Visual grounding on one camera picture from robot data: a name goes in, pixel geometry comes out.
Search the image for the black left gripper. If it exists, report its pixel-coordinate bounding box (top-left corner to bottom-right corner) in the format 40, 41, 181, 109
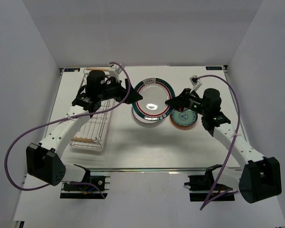
98, 77, 143, 105

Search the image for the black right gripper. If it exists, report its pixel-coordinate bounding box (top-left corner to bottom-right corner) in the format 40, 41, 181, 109
165, 88, 208, 116

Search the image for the blue patterned plate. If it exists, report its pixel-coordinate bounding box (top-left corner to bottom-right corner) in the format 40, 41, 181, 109
170, 109, 198, 128

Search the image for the green rimmed white plate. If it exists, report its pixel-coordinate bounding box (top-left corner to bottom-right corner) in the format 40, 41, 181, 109
132, 77, 175, 120

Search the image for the orange plate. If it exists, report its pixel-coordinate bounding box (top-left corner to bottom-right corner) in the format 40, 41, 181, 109
170, 113, 197, 130

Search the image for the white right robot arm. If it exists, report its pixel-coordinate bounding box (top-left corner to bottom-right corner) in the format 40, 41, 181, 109
165, 88, 282, 203

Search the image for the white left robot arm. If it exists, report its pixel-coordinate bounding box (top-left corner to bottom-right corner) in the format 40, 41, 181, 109
26, 70, 143, 190

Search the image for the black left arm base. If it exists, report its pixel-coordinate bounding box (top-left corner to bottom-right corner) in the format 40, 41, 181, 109
60, 165, 111, 200

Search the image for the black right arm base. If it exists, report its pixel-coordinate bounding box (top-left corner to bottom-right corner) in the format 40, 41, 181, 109
184, 168, 235, 202

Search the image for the clear plastic drip tray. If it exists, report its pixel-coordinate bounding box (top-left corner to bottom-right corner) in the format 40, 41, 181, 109
69, 111, 112, 151

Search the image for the wire dish rack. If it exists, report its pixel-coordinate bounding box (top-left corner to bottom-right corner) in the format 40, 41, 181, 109
70, 67, 115, 150

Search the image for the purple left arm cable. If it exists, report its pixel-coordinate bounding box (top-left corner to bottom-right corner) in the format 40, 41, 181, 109
4, 61, 131, 191

